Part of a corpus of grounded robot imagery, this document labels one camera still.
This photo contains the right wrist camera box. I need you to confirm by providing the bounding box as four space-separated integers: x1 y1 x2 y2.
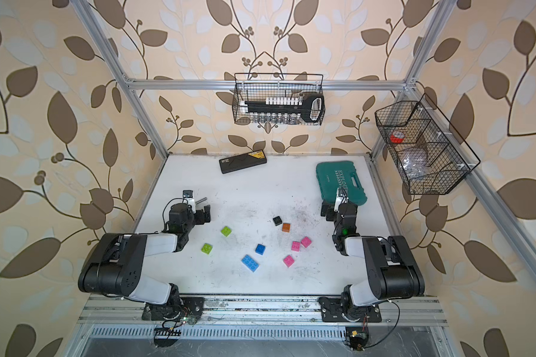
334 187 348 212

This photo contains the black wire basket centre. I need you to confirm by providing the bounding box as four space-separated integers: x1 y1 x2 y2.
232 71 325 126

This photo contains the black yellow tool case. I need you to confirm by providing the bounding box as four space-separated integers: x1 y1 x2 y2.
219 150 267 174

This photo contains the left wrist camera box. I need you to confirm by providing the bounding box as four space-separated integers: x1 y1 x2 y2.
183 190 207 209

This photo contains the black lego brick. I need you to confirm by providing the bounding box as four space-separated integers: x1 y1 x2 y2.
272 217 283 226

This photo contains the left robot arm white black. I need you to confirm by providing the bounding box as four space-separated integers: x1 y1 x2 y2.
77 199 211 306

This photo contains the light blue long lego brick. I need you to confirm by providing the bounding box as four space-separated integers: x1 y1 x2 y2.
241 254 259 272

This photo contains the black wire basket right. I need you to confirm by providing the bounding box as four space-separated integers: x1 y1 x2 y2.
375 94 481 195

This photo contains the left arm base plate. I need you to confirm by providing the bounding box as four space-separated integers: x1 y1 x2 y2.
141 297 205 325

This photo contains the black socket tool set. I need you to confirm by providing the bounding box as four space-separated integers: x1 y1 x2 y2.
233 93 325 123

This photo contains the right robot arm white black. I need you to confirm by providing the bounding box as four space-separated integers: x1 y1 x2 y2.
321 198 425 309

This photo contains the green plastic tool case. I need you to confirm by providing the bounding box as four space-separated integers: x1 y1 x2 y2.
316 161 368 206

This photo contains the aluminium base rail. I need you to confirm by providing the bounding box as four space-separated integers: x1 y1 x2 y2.
77 295 448 327

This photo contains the green lego brick lower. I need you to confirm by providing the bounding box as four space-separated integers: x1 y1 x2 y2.
201 243 213 255

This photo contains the black wire basket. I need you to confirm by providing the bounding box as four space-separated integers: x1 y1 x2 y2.
375 94 481 195
232 71 325 126

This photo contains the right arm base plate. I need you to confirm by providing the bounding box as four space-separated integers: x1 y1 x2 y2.
317 297 382 324

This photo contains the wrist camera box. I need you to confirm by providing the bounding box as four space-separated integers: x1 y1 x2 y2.
334 187 348 212
183 190 207 209

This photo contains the clear plastic bag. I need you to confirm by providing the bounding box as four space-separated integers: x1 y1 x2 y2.
400 147 430 180

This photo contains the dark blue lego brick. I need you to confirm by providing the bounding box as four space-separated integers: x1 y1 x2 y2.
255 244 266 255

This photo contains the green lego brick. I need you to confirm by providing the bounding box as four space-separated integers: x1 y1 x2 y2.
221 226 232 237
201 243 213 255

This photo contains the green lego brick upper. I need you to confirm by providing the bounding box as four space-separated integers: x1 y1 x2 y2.
221 226 232 237

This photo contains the pink lego brick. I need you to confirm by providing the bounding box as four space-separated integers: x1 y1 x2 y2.
291 241 301 251
283 255 295 268
301 237 312 248

